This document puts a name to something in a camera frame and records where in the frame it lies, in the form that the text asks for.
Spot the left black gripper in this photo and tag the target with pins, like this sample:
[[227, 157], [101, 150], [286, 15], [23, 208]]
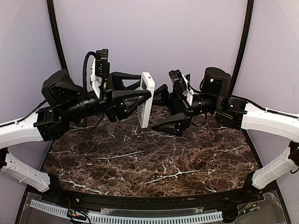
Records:
[[120, 106]]

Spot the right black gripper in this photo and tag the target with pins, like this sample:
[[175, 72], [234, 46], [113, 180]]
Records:
[[177, 106]]

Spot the white remote control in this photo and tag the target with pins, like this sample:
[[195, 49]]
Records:
[[144, 110]]

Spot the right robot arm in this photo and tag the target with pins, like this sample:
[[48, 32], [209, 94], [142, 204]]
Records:
[[231, 111]]

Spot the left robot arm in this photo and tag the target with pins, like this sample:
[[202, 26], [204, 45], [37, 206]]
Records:
[[68, 103]]

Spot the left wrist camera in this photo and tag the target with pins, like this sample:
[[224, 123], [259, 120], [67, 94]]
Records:
[[100, 70]]

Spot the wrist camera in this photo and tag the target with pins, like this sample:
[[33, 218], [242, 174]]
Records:
[[100, 70], [181, 85]]

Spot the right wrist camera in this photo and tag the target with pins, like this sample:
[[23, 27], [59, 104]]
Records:
[[181, 85]]

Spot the left black frame post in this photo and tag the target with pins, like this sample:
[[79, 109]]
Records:
[[56, 35]]

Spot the black frame post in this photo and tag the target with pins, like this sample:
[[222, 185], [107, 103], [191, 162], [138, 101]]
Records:
[[56, 35], [242, 46]]

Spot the black front rail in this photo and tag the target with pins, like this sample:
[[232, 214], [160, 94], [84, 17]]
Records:
[[85, 201]]

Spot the white slotted cable duct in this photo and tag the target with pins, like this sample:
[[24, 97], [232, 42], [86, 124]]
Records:
[[117, 216]]

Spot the right black frame post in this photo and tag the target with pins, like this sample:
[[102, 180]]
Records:
[[242, 46]]

